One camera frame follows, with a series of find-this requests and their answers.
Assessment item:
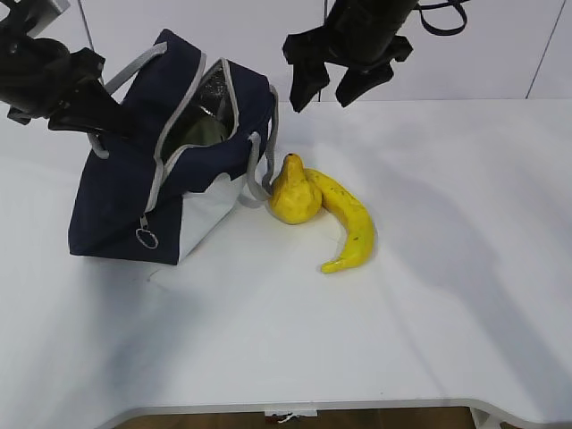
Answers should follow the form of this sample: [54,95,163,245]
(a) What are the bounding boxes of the green lid glass container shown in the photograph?
[180,115,229,147]

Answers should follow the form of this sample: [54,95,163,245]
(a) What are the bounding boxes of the red white wires under table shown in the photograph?
[263,410,319,425]

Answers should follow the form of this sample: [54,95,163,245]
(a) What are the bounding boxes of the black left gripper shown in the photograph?
[1,1,137,138]

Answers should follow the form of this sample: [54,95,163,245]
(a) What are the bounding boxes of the yellow pear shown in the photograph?
[269,153,322,224]

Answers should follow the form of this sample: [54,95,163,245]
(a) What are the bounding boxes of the yellow banana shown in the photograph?
[305,168,375,273]

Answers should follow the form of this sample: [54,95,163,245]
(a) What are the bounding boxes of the navy blue lunch bag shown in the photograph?
[68,29,279,265]

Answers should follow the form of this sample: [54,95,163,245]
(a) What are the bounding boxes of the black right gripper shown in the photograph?
[282,0,417,112]

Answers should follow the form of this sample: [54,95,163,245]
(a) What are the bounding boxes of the black looped cable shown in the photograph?
[413,0,473,36]

